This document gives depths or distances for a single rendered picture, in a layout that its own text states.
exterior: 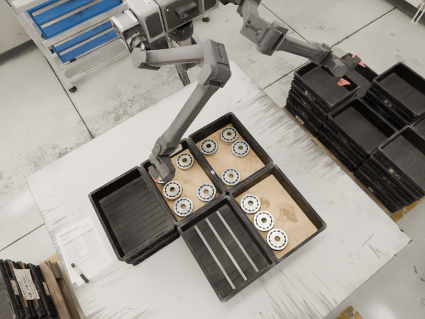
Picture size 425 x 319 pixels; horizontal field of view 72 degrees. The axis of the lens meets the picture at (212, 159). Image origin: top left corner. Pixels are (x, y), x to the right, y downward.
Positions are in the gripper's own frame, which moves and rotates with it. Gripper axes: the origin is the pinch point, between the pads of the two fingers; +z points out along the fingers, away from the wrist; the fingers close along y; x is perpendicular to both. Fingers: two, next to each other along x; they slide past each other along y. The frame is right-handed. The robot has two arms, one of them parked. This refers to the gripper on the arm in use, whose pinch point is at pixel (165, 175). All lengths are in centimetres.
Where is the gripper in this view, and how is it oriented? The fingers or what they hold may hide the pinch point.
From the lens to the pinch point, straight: 139.7
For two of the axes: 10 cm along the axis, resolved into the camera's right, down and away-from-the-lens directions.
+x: -5.4, -7.5, 3.8
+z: 0.5, 4.2, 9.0
